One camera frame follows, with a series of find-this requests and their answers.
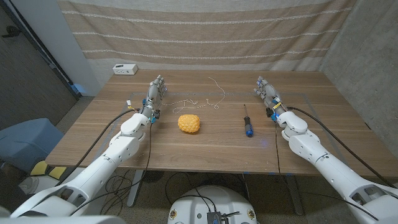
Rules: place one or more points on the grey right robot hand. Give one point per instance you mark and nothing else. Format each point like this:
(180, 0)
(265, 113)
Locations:
(269, 91)

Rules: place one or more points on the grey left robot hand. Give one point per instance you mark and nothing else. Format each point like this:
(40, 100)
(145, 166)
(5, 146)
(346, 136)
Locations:
(154, 93)

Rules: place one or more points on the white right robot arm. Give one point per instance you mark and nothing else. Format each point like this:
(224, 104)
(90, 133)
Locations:
(326, 165)

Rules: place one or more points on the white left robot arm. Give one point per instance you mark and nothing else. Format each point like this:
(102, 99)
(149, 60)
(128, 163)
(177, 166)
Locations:
(102, 165)

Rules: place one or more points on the yellow bumpy sponge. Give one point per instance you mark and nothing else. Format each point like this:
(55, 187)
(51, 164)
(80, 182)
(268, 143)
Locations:
(188, 123)

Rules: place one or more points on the white power strip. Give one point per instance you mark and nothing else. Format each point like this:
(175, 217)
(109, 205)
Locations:
(125, 69)

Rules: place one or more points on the beige striped cloth backdrop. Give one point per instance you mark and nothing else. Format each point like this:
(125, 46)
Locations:
(248, 28)

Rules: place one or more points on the small light blue object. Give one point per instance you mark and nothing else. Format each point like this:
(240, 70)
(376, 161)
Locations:
(80, 88)

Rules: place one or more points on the black round object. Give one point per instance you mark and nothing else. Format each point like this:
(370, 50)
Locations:
(153, 176)

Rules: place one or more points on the white table leg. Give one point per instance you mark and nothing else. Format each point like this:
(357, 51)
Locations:
(135, 189)

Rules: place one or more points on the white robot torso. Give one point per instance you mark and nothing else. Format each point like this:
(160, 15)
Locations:
(214, 199)

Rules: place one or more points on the yellow pad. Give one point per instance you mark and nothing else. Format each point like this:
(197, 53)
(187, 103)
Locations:
(38, 168)
(57, 173)

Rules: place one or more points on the dark grey door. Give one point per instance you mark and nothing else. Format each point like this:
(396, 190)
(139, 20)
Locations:
(21, 62)

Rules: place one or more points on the small grey electronics box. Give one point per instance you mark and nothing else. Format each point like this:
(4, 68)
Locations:
(214, 217)

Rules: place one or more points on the blue grey chair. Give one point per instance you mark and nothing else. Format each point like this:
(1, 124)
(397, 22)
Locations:
(25, 143)

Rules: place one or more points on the grey white sneaker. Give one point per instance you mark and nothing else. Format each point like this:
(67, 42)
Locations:
(31, 186)

